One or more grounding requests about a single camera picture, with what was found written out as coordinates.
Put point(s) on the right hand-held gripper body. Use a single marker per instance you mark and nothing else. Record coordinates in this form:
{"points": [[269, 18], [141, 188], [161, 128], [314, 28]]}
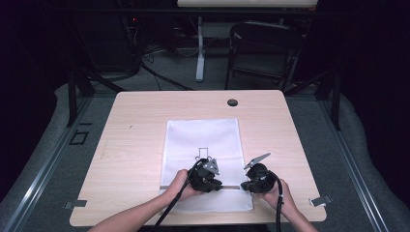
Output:
{"points": [[262, 177]]}

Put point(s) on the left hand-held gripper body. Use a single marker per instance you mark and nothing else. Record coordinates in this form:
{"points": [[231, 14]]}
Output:
{"points": [[203, 177]]}

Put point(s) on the white woven towel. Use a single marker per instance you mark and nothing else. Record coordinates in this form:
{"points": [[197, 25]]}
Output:
{"points": [[201, 135]]}

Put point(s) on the person's left hand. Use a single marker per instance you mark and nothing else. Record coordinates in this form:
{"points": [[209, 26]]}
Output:
{"points": [[180, 185]]}

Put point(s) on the person's right hand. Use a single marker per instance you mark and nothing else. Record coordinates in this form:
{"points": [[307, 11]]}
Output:
{"points": [[280, 196]]}

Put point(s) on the grey tape strip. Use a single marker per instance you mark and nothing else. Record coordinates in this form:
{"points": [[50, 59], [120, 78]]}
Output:
{"points": [[320, 200], [75, 204]]}

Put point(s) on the dark round table grommet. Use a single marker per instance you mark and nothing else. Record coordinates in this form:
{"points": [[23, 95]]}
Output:
{"points": [[232, 102]]}

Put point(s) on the black metal stand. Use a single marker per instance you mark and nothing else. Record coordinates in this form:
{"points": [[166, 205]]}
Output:
{"points": [[77, 93], [332, 93]]}

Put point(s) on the white metal table leg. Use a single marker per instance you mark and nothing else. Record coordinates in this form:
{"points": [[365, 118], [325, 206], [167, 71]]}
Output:
{"points": [[200, 54]]}

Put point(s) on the black folding chair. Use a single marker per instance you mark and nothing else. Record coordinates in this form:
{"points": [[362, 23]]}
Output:
{"points": [[262, 51]]}

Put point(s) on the short black tape strip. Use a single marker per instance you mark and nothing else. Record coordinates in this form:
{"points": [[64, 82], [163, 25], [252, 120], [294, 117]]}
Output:
{"points": [[85, 123]]}

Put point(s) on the aluminium floor rail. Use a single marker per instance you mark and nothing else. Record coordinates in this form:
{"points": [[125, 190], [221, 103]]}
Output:
{"points": [[351, 167], [48, 170]]}

